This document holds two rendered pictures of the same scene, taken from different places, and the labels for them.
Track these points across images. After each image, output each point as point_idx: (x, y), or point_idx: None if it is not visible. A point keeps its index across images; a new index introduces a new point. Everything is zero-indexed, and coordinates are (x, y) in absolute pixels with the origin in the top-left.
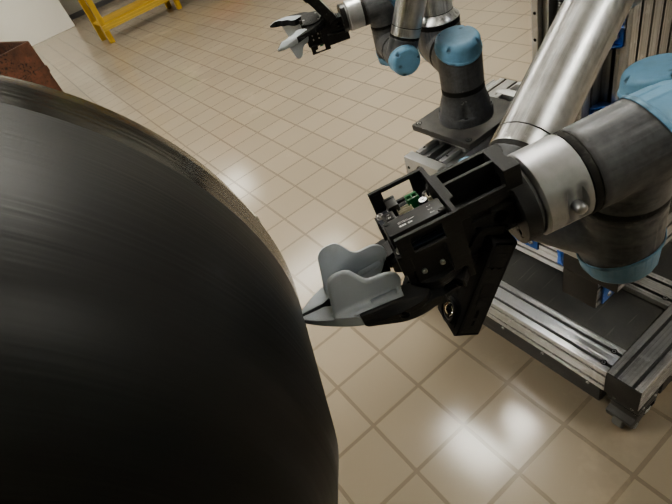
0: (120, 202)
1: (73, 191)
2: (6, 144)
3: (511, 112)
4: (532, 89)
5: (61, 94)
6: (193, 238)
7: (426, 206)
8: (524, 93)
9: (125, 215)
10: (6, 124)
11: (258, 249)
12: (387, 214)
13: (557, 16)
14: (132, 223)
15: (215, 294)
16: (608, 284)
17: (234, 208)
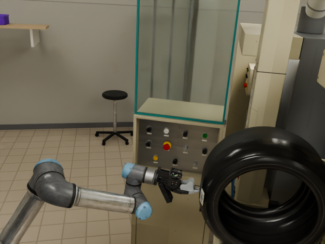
0: (216, 149)
1: (220, 145)
2: (227, 143)
3: (127, 199)
4: (120, 195)
5: (225, 155)
6: (210, 156)
7: (174, 171)
8: (122, 197)
9: (216, 148)
10: (228, 144)
11: (203, 172)
12: (179, 175)
13: (95, 196)
14: (215, 148)
15: (209, 154)
16: None
17: (204, 171)
